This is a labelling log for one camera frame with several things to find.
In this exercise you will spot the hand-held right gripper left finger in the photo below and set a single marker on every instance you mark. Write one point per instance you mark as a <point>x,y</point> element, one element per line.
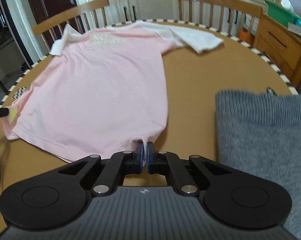
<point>140,155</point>

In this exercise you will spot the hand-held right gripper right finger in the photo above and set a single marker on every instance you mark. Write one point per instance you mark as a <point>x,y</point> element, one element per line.
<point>150,155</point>

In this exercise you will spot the pink T-shirt with white sleeves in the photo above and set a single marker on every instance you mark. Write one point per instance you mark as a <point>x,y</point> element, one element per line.
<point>98,80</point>

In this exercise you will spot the grey knitted sweater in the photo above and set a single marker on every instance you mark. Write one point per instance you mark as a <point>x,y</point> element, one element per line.
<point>260,135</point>

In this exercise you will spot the dark wooden door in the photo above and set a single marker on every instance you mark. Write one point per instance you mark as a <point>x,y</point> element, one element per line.
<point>48,0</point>

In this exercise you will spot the orange bag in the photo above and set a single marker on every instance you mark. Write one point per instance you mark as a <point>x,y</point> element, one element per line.
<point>246,37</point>

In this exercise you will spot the wooden drawer cabinet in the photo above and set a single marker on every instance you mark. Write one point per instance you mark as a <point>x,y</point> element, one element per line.
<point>278,45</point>

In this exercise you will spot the green plastic tray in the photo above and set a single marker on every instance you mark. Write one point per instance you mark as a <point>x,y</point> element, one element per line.
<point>278,12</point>

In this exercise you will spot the white round container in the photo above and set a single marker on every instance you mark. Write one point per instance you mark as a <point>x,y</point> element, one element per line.
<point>286,5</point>

